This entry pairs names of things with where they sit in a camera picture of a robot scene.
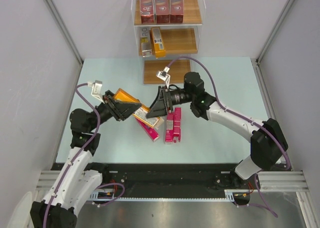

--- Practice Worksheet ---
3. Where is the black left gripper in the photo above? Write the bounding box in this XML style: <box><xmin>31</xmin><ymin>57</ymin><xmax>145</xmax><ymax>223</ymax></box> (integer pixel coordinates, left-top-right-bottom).
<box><xmin>88</xmin><ymin>90</ymin><xmax>141</xmax><ymax>132</ymax></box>

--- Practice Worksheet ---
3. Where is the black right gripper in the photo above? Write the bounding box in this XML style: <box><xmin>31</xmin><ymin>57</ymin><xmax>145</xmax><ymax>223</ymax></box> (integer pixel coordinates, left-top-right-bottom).
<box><xmin>147</xmin><ymin>86</ymin><xmax>195</xmax><ymax>118</ymax></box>

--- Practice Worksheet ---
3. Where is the orange toothpaste box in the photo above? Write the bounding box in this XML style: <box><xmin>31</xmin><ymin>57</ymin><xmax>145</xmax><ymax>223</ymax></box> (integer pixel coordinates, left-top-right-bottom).
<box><xmin>114</xmin><ymin>88</ymin><xmax>164</xmax><ymax>129</ymax></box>
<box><xmin>151</xmin><ymin>27</ymin><xmax>166</xmax><ymax>58</ymax></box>

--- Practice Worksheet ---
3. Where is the pink Be You toothpaste box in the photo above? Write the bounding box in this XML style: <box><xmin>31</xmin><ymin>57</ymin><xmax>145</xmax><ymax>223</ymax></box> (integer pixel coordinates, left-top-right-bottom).
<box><xmin>136</xmin><ymin>119</ymin><xmax>160</xmax><ymax>142</ymax></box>

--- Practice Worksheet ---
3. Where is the silver gold R.O toothpaste box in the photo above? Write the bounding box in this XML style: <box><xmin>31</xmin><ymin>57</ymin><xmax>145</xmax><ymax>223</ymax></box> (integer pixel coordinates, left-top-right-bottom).
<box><xmin>140</xmin><ymin>27</ymin><xmax>153</xmax><ymax>58</ymax></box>

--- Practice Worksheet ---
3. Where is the red 3D toothpaste box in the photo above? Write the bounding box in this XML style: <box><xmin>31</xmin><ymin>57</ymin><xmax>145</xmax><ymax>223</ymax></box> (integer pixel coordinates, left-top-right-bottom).
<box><xmin>170</xmin><ymin>0</ymin><xmax>184</xmax><ymax>24</ymax></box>

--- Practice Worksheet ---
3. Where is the red foil toothpaste box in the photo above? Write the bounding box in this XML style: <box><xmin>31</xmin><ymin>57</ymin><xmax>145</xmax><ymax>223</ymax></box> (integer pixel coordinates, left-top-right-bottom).
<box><xmin>140</xmin><ymin>0</ymin><xmax>155</xmax><ymax>24</ymax></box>

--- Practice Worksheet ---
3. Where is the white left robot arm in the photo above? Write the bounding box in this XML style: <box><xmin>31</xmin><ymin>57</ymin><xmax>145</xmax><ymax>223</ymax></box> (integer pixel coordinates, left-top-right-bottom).
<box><xmin>30</xmin><ymin>91</ymin><xmax>141</xmax><ymax>227</ymax></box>

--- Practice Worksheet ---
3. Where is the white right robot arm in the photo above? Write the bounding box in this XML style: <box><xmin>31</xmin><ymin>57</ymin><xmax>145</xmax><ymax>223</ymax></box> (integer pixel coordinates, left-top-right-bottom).
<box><xmin>146</xmin><ymin>71</ymin><xmax>288</xmax><ymax>188</ymax></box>

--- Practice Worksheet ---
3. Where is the acrylic three-tier wooden shelf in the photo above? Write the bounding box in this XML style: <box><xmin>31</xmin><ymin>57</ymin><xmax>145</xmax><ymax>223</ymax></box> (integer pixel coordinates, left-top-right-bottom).
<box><xmin>131</xmin><ymin>0</ymin><xmax>206</xmax><ymax>85</ymax></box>

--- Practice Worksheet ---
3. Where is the pink toothpaste box middle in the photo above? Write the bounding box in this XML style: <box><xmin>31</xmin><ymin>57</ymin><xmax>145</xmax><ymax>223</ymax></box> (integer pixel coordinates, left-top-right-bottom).
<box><xmin>164</xmin><ymin>113</ymin><xmax>174</xmax><ymax>144</ymax></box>

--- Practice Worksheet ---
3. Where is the pink toothpaste box right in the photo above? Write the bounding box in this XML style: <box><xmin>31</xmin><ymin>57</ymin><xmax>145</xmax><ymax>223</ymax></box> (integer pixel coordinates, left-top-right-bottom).
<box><xmin>173</xmin><ymin>107</ymin><xmax>182</xmax><ymax>143</ymax></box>

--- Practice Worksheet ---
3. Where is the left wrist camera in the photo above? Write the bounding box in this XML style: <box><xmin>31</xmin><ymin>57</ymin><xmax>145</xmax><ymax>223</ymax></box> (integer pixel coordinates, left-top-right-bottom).
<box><xmin>87</xmin><ymin>80</ymin><xmax>103</xmax><ymax>102</ymax></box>

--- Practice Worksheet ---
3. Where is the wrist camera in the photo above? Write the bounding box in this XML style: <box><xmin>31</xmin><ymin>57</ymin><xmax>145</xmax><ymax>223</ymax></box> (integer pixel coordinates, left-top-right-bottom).
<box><xmin>156</xmin><ymin>66</ymin><xmax>171</xmax><ymax>88</ymax></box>
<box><xmin>87</xmin><ymin>80</ymin><xmax>103</xmax><ymax>102</ymax></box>

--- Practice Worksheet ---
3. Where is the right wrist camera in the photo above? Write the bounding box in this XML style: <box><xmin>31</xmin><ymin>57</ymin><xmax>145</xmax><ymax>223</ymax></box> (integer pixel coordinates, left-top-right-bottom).
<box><xmin>156</xmin><ymin>66</ymin><xmax>171</xmax><ymax>88</ymax></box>

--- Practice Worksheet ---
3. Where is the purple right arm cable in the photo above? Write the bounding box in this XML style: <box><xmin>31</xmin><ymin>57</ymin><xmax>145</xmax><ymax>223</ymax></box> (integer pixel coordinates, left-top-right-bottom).
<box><xmin>164</xmin><ymin>56</ymin><xmax>292</xmax><ymax>171</ymax></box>

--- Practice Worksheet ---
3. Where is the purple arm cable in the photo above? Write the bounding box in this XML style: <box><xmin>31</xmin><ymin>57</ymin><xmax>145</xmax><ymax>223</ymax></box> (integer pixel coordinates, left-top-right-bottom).
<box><xmin>41</xmin><ymin>82</ymin><xmax>102</xmax><ymax>228</ymax></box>
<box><xmin>164</xmin><ymin>56</ymin><xmax>292</xmax><ymax>171</ymax></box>

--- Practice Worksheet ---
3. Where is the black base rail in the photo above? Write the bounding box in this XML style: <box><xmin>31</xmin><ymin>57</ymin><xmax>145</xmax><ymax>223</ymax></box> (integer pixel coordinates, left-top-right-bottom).
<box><xmin>49</xmin><ymin>162</ymin><xmax>261</xmax><ymax>201</ymax></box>

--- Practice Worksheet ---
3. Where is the white cable duct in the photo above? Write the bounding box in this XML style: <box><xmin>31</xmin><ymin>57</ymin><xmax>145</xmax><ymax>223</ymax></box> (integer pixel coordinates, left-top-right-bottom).
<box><xmin>87</xmin><ymin>189</ymin><xmax>251</xmax><ymax>204</ymax></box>

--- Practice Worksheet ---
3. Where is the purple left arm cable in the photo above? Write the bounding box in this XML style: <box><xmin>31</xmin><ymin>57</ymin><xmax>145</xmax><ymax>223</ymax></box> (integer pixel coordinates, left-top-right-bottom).
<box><xmin>41</xmin><ymin>82</ymin><xmax>102</xmax><ymax>228</ymax></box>

